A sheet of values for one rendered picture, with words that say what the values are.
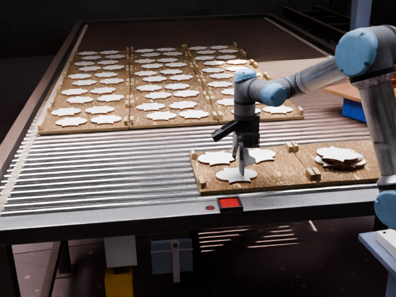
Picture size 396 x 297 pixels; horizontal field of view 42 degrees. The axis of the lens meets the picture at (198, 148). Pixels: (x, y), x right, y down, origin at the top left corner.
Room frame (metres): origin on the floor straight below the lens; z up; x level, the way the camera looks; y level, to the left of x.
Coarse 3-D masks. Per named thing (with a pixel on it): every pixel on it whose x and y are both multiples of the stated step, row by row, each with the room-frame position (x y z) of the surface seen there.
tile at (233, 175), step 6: (234, 168) 1.76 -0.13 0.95; (216, 174) 1.70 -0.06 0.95; (222, 174) 1.70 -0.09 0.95; (228, 174) 1.70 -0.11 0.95; (234, 174) 1.70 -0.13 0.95; (240, 174) 1.70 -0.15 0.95; (246, 174) 1.70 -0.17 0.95; (252, 174) 1.70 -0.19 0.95; (222, 180) 1.66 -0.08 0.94; (228, 180) 1.66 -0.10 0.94; (234, 180) 1.65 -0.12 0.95; (240, 180) 1.65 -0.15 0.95; (246, 180) 1.65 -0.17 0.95
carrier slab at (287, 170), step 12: (276, 156) 1.88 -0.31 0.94; (288, 156) 1.88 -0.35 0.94; (204, 168) 1.78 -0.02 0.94; (216, 168) 1.78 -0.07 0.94; (228, 168) 1.78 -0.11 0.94; (252, 168) 1.77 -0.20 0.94; (264, 168) 1.77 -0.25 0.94; (276, 168) 1.77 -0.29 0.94; (288, 168) 1.77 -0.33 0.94; (300, 168) 1.76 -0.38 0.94; (204, 180) 1.68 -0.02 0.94; (216, 180) 1.67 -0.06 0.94; (252, 180) 1.67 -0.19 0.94; (264, 180) 1.67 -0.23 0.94; (276, 180) 1.66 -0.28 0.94; (288, 180) 1.66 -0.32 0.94; (300, 180) 1.66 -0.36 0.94; (204, 192) 1.59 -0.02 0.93; (216, 192) 1.60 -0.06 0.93; (228, 192) 1.60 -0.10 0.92
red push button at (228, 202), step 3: (222, 201) 1.53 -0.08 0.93; (225, 201) 1.53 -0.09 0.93; (228, 201) 1.53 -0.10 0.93; (231, 201) 1.53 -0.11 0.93; (234, 201) 1.53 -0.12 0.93; (237, 201) 1.53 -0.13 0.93; (222, 204) 1.51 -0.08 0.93; (225, 204) 1.51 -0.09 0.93; (228, 204) 1.51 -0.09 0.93; (231, 204) 1.51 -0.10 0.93; (234, 204) 1.51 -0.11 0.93; (237, 204) 1.50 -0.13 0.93
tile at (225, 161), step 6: (204, 156) 1.87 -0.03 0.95; (210, 156) 1.87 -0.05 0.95; (216, 156) 1.87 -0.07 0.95; (222, 156) 1.87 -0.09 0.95; (228, 156) 1.87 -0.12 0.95; (204, 162) 1.82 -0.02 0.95; (210, 162) 1.81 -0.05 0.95; (216, 162) 1.81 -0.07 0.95; (222, 162) 1.81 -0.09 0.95; (228, 162) 1.81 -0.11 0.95
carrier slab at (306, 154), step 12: (312, 144) 2.00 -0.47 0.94; (324, 144) 1.99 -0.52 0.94; (336, 144) 1.99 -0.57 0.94; (348, 144) 1.99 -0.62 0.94; (360, 144) 1.98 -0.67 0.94; (300, 156) 1.88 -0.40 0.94; (312, 156) 1.87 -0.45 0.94; (372, 156) 1.86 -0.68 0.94; (360, 168) 1.75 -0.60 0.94; (372, 168) 1.75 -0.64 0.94; (324, 180) 1.66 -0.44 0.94; (336, 180) 1.65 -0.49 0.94; (348, 180) 1.66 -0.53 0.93; (360, 180) 1.66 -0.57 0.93; (372, 180) 1.67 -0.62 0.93
